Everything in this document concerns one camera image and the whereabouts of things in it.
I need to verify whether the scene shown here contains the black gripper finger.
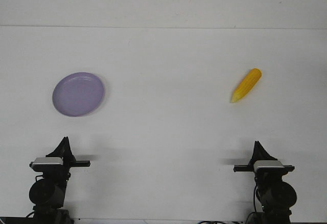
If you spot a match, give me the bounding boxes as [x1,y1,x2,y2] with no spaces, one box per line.
[66,137,76,161]
[251,141,259,166]
[257,141,277,161]
[46,137,67,158]

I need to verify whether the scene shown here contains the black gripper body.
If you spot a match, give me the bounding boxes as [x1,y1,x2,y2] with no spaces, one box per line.
[233,165,295,181]
[43,156,90,175]

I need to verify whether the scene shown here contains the purple round plate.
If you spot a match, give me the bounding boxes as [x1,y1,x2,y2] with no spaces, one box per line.
[52,72,105,117]

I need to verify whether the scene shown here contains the yellow corn cob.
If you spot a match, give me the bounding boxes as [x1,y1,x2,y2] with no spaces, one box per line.
[230,68,262,103]

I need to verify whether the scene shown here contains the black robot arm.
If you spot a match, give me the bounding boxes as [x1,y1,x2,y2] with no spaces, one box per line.
[29,137,90,223]
[233,141,297,223]

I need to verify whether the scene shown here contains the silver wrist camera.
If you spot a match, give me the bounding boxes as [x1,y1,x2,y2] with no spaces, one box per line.
[29,157,63,172]
[253,160,285,172]

